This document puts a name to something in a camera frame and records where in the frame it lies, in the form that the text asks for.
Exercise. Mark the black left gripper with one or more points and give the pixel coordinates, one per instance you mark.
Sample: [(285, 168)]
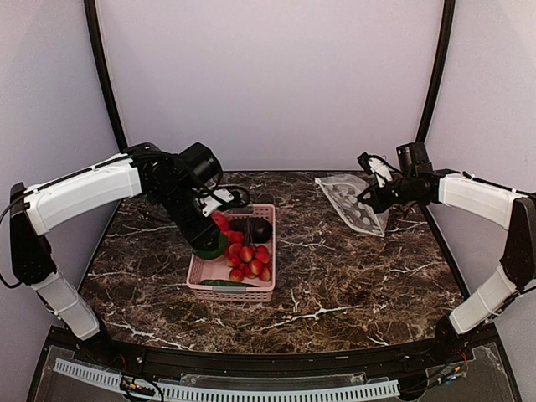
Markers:
[(198, 235)]

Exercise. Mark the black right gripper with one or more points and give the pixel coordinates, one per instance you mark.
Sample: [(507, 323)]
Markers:
[(378, 202)]

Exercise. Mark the red tomato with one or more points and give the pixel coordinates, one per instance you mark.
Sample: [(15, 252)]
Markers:
[(221, 220)]

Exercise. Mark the green avocado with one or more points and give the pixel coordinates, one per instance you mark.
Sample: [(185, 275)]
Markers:
[(219, 250)]

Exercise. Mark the clear zip top bag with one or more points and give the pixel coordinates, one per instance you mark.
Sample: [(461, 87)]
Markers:
[(342, 191)]

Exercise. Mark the dark purple eggplant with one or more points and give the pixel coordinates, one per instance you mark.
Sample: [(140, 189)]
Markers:
[(259, 229)]

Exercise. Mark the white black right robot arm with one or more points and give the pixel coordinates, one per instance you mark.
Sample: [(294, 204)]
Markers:
[(487, 229)]

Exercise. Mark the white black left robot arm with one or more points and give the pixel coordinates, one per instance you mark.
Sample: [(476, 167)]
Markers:
[(185, 184)]

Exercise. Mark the pink perforated plastic basket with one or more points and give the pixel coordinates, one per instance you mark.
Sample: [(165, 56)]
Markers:
[(200, 270)]

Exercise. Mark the green cucumber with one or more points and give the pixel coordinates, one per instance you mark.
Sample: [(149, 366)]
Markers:
[(225, 283)]

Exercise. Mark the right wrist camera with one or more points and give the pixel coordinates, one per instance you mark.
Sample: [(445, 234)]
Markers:
[(375, 166)]

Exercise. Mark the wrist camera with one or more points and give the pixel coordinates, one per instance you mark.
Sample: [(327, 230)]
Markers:
[(375, 166), (223, 199)]

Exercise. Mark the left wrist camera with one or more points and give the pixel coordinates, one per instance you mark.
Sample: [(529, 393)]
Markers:
[(223, 199)]

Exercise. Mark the black front rail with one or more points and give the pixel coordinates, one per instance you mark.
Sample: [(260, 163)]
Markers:
[(409, 362)]

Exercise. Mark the white slotted cable duct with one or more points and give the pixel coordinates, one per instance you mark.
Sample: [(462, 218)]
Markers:
[(196, 387)]

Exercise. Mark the black right corner post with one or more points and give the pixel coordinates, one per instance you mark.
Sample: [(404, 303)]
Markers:
[(444, 36)]

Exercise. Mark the black corner post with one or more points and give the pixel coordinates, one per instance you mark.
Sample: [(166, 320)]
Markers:
[(103, 74), (444, 36)]

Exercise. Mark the black left corner post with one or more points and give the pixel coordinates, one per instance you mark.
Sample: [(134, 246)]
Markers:
[(103, 74)]

